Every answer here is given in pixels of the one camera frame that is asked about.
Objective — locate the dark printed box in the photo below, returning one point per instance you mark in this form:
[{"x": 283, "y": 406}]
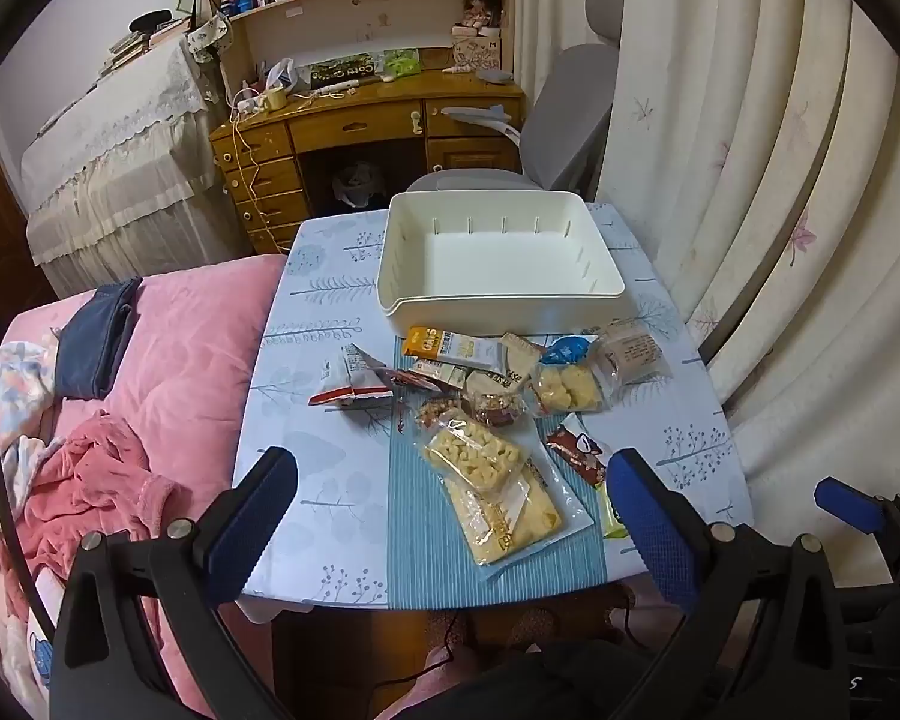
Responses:
[{"x": 341, "y": 70}]

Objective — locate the clear yellow puffs bag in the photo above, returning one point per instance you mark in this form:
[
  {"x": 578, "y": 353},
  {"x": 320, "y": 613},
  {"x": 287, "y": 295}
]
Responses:
[{"x": 474, "y": 456}]

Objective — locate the cream biscuit packet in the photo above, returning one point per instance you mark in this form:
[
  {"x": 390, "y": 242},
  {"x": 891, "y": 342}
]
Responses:
[{"x": 521, "y": 360}]

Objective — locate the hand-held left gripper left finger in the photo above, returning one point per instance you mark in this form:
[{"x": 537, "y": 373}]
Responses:
[{"x": 244, "y": 532}]

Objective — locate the pink quilt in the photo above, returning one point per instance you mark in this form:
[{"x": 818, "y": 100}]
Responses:
[{"x": 195, "y": 360}]

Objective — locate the grey office chair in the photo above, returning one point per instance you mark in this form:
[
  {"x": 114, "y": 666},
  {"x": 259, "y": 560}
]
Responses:
[{"x": 562, "y": 105}]

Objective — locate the white plastic bag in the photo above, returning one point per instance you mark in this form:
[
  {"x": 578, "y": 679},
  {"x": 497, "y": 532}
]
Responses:
[{"x": 281, "y": 73}]

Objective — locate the brown chocolate packet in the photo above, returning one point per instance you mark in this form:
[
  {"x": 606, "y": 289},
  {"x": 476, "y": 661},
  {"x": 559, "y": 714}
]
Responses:
[{"x": 579, "y": 454}]

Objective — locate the clear red dates packet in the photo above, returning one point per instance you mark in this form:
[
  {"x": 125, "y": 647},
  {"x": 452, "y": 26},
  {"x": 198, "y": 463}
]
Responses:
[{"x": 499, "y": 411}]

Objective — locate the wooden bookshelf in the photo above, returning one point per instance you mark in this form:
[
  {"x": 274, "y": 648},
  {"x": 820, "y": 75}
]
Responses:
[{"x": 420, "y": 7}]

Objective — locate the blue striped table runner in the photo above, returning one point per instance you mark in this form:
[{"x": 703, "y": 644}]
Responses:
[{"x": 420, "y": 562}]

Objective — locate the brown paper snack packet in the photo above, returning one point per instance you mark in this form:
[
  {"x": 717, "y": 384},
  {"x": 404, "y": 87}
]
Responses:
[{"x": 634, "y": 352}]

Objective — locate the clear nut packet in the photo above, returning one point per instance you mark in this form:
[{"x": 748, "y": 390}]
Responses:
[{"x": 441, "y": 412}]

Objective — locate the white plastic bin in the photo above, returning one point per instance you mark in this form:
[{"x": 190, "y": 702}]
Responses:
[{"x": 495, "y": 255}]

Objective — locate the white bin bag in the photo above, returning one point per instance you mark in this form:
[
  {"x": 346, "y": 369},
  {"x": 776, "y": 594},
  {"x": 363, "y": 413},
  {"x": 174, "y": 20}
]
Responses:
[{"x": 356, "y": 186}]

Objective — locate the grey flat object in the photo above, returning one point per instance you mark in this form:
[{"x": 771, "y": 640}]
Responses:
[{"x": 495, "y": 76}]

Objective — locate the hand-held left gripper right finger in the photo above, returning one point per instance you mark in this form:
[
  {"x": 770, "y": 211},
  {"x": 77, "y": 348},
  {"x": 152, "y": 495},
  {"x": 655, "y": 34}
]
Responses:
[{"x": 652, "y": 532}]

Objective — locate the green snack packet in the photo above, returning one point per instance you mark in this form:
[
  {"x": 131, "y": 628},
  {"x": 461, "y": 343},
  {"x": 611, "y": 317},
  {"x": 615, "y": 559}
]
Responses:
[{"x": 613, "y": 517}]

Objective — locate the white red snack packet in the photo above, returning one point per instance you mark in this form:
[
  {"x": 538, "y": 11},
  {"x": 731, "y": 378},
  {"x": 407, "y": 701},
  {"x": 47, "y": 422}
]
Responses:
[{"x": 352, "y": 382}]

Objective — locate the white lace cover cloth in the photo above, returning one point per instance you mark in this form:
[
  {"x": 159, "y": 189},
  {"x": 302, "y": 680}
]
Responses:
[{"x": 112, "y": 165}]

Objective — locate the floral blanket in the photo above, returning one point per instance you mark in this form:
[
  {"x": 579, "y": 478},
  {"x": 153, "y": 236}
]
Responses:
[{"x": 15, "y": 390}]

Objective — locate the yellow cup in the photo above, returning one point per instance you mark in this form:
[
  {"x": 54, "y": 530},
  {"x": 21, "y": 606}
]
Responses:
[{"x": 274, "y": 99}]

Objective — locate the blue-top puffed snack bag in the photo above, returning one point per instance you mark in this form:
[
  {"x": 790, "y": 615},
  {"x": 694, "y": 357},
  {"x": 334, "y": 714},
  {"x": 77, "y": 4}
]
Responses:
[{"x": 566, "y": 382}]

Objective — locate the blue tree-print tablecloth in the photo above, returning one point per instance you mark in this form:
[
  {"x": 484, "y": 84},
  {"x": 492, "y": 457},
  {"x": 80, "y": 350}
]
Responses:
[{"x": 315, "y": 405}]

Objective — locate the wooden desk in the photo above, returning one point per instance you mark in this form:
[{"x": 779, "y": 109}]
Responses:
[{"x": 345, "y": 127}]

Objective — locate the large yellow cracker packet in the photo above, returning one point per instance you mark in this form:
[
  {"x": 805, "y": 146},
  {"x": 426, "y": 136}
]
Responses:
[{"x": 510, "y": 521}]

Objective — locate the stack of books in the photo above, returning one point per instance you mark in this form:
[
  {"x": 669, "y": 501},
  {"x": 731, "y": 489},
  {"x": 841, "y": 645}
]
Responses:
[{"x": 139, "y": 43}]

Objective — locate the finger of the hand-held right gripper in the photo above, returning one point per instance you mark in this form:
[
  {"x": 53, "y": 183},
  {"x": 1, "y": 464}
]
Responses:
[{"x": 847, "y": 502}]

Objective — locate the wooden lettered box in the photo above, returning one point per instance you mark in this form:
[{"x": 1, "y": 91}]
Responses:
[{"x": 480, "y": 51}]

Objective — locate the orange white snack bar packet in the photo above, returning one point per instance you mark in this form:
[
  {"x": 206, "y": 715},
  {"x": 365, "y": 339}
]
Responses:
[{"x": 454, "y": 346}]

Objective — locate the cream floral curtain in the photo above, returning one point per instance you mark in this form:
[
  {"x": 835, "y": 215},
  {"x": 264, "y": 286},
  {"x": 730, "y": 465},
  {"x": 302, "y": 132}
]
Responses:
[{"x": 757, "y": 165}]

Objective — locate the navy folded cloth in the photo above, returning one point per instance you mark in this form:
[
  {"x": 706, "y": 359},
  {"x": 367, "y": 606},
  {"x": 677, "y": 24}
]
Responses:
[{"x": 94, "y": 341}]

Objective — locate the black hat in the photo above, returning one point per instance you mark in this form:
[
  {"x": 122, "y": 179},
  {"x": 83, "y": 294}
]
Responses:
[{"x": 150, "y": 19}]

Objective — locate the brown-haired doll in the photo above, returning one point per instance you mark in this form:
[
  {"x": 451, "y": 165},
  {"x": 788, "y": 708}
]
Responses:
[{"x": 481, "y": 7}]

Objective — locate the small cream red packet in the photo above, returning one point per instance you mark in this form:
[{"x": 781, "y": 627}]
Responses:
[{"x": 431, "y": 375}]

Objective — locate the white tube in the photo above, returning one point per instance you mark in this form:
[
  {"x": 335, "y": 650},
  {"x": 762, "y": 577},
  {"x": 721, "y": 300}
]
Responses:
[{"x": 456, "y": 69}]

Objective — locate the floral hanging bag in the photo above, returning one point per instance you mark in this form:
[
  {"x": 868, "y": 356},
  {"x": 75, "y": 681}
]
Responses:
[{"x": 210, "y": 37}]

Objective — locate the pink fleece garment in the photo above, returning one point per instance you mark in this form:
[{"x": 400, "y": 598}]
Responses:
[{"x": 97, "y": 480}]

